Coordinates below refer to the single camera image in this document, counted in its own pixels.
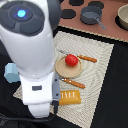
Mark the beige bowl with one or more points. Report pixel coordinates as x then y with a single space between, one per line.
123 16

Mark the fork with orange handle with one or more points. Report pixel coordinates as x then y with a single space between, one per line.
74 83

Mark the knife with orange handle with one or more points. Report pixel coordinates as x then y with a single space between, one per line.
79 56

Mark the round wooden plate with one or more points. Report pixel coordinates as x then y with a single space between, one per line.
67 71

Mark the brown stove top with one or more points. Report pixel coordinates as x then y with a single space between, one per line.
112 31

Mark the orange bread loaf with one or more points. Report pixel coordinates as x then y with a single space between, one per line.
70 97

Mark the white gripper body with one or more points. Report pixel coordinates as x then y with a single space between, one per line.
38 94

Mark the light blue cup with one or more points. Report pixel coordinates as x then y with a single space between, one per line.
11 73

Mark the woven beige placemat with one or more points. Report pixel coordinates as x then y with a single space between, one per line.
92 75

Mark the red tomato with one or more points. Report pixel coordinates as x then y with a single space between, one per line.
71 60

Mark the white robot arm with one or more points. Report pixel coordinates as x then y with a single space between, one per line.
26 31

